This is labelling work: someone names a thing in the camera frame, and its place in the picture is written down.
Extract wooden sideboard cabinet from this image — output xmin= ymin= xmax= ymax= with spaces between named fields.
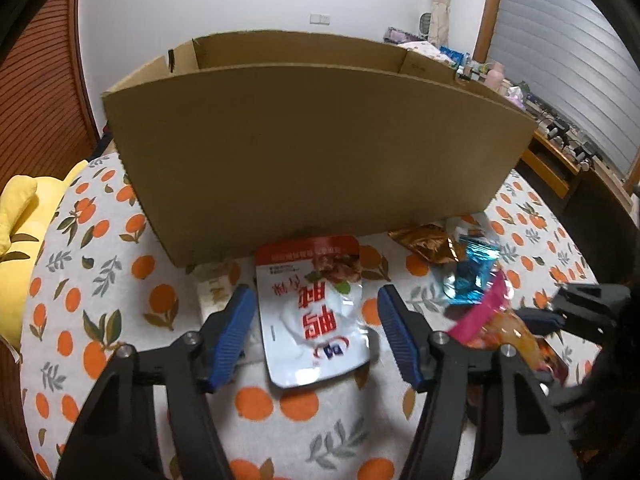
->
xmin=515 ymin=133 xmax=639 ymax=284

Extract brown foil snack packet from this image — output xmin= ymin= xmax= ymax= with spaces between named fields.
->
xmin=388 ymin=223 xmax=466 ymax=264

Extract white red snack pouch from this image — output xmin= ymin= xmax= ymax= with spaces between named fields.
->
xmin=255 ymin=235 xmax=371 ymax=389

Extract pink bottle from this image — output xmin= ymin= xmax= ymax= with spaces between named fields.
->
xmin=485 ymin=62 xmax=504 ymax=92

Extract pink orange snack packet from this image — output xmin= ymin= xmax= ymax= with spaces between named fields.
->
xmin=447 ymin=271 xmax=568 ymax=386

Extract blue foil snack packet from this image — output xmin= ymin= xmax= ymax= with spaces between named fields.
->
xmin=442 ymin=235 xmax=499 ymax=306

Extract white wall switch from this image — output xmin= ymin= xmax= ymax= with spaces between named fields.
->
xmin=309 ymin=13 xmax=331 ymax=26

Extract yellow plush toy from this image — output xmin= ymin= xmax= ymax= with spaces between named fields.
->
xmin=1 ymin=160 xmax=88 ymax=352

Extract brown louvered wardrobe door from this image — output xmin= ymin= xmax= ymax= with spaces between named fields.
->
xmin=1 ymin=0 xmax=100 ymax=183

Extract small white snack packet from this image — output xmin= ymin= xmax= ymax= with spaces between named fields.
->
xmin=193 ymin=258 xmax=265 ymax=365

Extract grey window blind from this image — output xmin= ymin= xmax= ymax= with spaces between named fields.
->
xmin=489 ymin=0 xmax=639 ymax=174

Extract folded floral cloth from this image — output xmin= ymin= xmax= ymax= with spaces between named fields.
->
xmin=400 ymin=41 xmax=456 ymax=67

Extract brown cardboard box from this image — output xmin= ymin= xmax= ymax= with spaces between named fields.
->
xmin=102 ymin=30 xmax=536 ymax=266

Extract orange print white blanket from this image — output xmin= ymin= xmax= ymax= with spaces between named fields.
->
xmin=21 ymin=155 xmax=596 ymax=479

